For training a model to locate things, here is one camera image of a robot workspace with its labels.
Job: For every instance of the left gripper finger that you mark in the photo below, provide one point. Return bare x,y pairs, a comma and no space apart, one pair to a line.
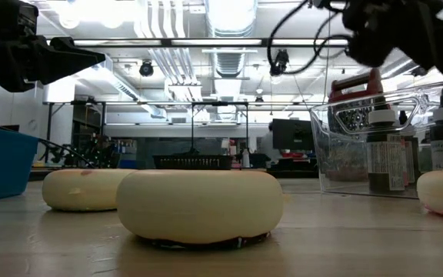
58,76
67,55

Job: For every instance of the plain toy donut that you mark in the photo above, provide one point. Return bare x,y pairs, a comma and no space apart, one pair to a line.
87,192

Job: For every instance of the pink food colouring bottle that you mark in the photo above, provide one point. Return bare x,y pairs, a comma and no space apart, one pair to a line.
408,154

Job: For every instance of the dark grey food colouring bottle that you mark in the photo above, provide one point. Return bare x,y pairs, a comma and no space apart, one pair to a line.
385,161

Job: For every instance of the black slotted plastic basket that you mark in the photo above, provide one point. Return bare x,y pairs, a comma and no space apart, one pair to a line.
192,162

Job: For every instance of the black hanging spotlight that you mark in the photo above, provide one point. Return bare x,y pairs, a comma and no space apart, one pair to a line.
281,61
146,68
419,71

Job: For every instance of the red-trimmed metal box grater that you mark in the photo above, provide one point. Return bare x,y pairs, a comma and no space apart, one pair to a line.
375,82

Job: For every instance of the teal plastic tray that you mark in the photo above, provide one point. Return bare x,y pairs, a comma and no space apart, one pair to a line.
2,165

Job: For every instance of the black background monitor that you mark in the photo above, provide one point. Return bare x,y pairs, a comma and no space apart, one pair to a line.
292,134

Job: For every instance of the clear plastic container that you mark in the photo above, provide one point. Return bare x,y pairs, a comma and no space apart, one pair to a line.
340,169

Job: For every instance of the person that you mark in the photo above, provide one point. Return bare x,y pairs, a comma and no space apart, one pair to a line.
267,148

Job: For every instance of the white background bottle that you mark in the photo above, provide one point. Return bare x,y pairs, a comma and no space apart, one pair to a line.
245,158

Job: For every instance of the black background rig frame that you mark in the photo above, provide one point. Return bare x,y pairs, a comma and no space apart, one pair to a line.
192,127

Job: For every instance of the silver ventilation duct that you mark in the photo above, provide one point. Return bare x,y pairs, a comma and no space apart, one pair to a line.
231,19

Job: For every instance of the black aluminium table frame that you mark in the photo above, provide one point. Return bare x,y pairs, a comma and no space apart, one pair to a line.
298,174

